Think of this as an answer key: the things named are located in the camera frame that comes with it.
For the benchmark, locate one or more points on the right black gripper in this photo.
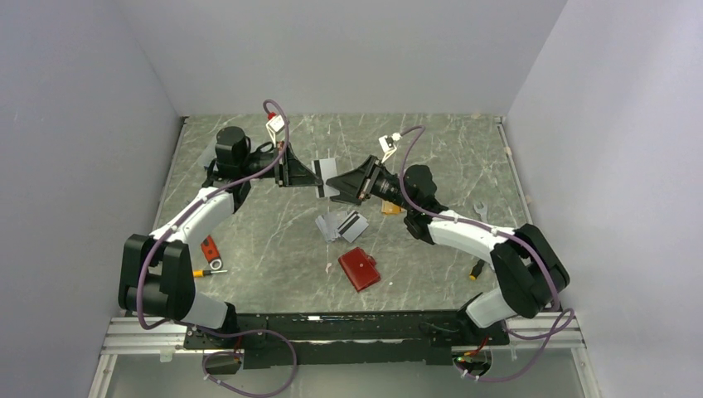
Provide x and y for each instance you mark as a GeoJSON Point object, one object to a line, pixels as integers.
{"type": "Point", "coordinates": [351, 183]}

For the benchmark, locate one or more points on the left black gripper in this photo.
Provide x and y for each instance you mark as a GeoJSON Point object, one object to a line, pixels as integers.
{"type": "Point", "coordinates": [289, 172]}

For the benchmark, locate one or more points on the single white stripe card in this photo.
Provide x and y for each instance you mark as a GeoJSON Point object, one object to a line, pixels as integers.
{"type": "Point", "coordinates": [325, 169]}

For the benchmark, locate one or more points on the white magnetic stripe card stack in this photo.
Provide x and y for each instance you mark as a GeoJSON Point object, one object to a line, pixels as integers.
{"type": "Point", "coordinates": [346, 225]}

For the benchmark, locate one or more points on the red leather wallet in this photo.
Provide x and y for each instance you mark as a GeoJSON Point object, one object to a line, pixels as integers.
{"type": "Point", "coordinates": [360, 269]}

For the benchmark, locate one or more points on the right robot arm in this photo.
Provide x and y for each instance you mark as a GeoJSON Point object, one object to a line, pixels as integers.
{"type": "Point", "coordinates": [528, 271]}

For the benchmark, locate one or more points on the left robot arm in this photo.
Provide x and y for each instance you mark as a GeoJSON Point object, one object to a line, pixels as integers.
{"type": "Point", "coordinates": [156, 273]}

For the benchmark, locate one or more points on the orange card stack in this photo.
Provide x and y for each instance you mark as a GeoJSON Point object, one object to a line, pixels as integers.
{"type": "Point", "coordinates": [389, 208]}

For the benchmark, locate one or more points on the clear plastic organizer box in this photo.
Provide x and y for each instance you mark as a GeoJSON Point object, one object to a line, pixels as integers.
{"type": "Point", "coordinates": [207, 160]}

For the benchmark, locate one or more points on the red utility knife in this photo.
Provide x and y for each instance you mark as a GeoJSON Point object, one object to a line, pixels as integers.
{"type": "Point", "coordinates": [211, 253]}

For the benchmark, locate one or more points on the silver wrench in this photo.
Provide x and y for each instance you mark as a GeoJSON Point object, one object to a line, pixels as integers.
{"type": "Point", "coordinates": [482, 210]}

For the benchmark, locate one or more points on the yellow black screwdriver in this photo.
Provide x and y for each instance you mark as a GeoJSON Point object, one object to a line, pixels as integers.
{"type": "Point", "coordinates": [477, 270]}

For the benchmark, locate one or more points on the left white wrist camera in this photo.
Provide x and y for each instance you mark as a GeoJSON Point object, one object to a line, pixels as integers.
{"type": "Point", "coordinates": [276, 123]}

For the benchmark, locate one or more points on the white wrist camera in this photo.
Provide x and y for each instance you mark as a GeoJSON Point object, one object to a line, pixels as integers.
{"type": "Point", "coordinates": [388, 142]}
{"type": "Point", "coordinates": [276, 123]}

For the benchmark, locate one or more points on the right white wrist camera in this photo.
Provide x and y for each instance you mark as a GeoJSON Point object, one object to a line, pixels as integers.
{"type": "Point", "coordinates": [388, 142]}

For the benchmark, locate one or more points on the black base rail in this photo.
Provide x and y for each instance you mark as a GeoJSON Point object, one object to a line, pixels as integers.
{"type": "Point", "coordinates": [277, 339]}

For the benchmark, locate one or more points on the aluminium frame rail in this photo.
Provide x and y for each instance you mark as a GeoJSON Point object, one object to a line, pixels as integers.
{"type": "Point", "coordinates": [126, 337]}

